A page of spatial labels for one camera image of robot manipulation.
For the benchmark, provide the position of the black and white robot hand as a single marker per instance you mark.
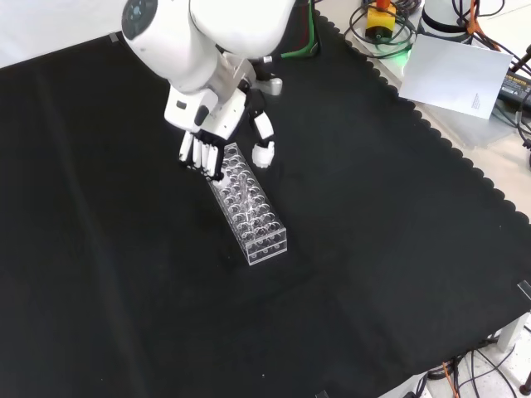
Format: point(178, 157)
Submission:
point(215, 116)

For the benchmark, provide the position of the clear test tube rack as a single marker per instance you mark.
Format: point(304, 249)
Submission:
point(259, 244)

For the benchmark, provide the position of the clear cloth clip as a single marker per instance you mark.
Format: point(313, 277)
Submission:
point(321, 394)
point(113, 38)
point(525, 289)

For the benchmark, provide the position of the black bench cloth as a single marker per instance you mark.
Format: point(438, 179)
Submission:
point(124, 248)

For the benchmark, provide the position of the yellow stop button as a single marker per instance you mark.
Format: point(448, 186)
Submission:
point(379, 20)

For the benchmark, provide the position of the pale board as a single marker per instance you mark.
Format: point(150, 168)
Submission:
point(452, 74)

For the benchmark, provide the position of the black power brick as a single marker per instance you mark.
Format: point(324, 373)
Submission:
point(516, 87)

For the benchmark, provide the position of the white table leg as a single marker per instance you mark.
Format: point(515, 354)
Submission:
point(512, 331)

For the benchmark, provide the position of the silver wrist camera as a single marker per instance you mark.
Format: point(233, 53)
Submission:
point(274, 86)

